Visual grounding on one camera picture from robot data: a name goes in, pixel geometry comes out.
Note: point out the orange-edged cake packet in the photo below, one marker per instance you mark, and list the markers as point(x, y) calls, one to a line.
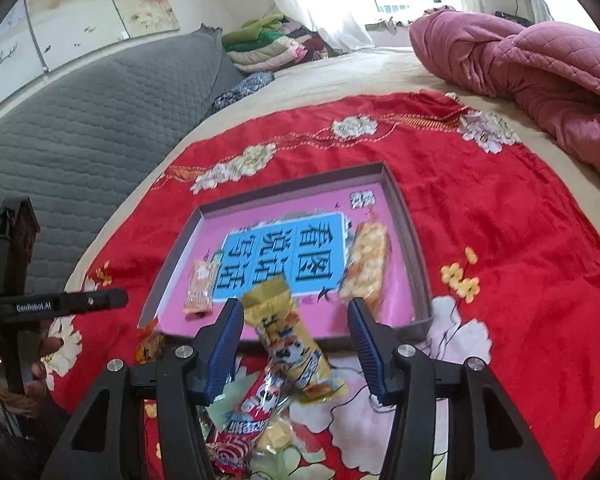
point(147, 347)

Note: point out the rice cracker packet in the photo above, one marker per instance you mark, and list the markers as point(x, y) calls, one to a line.
point(365, 260)

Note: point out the clear green-edged snack packet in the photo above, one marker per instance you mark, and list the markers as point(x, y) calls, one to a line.
point(275, 437)

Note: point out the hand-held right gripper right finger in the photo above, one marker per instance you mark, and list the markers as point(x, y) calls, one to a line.
point(367, 355)

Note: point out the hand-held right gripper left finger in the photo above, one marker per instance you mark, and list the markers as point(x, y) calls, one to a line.
point(225, 355)

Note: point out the small orange snack packet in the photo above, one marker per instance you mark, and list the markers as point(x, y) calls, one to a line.
point(200, 285)

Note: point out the dark floral pillow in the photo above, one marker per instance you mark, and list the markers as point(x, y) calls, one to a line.
point(245, 87)

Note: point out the floral wall painting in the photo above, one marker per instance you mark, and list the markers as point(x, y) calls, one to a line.
point(80, 10)

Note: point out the pink printed book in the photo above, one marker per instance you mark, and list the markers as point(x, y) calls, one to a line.
point(290, 202)

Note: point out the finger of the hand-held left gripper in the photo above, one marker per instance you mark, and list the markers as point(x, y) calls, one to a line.
point(95, 301)

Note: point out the grey shallow cardboard box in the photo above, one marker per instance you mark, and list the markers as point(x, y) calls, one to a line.
point(407, 240)

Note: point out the red swirl snack packet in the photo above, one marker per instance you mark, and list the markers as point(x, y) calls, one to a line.
point(250, 410)

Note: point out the white appliance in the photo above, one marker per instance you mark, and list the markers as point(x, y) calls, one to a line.
point(535, 7)

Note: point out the red floral cloth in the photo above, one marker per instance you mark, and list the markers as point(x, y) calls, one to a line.
point(480, 210)

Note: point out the yellow snack packet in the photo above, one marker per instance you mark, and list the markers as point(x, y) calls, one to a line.
point(285, 340)

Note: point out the person's left hand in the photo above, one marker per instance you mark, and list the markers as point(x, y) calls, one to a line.
point(50, 344)

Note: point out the pink quilted blanket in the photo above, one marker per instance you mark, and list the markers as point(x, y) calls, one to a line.
point(530, 70)

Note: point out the grey quilted headboard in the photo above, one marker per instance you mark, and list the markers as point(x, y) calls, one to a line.
point(80, 125)

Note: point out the stack of folded clothes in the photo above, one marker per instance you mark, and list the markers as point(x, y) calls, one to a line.
point(265, 45)

